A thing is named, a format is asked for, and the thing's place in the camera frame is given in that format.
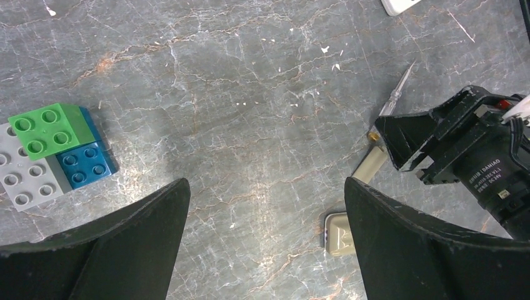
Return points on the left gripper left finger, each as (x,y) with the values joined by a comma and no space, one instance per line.
(127,254)

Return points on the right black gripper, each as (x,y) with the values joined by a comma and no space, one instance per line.
(468,143)

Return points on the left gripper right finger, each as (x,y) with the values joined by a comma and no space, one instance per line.
(404,253)

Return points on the clear handle screwdriver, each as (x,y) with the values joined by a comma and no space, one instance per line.
(390,104)

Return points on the beige battery cover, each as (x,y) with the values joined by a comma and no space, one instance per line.
(371,164)

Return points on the white remote control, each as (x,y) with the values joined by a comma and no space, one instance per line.
(396,7)

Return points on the green blue grey blocks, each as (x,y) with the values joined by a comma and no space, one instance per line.
(48,152)

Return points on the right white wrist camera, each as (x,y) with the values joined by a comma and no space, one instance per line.
(520,110)

